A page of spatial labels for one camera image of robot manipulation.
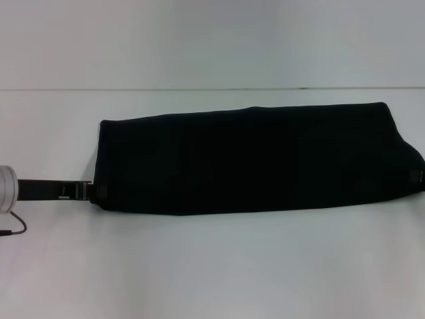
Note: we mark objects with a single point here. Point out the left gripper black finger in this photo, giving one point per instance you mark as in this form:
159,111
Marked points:
101,191

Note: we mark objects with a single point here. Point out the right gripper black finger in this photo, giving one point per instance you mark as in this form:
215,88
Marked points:
415,176

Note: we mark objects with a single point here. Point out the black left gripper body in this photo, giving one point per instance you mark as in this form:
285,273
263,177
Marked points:
50,190

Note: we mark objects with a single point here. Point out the black shirt with FREE print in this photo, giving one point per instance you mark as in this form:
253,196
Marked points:
249,159

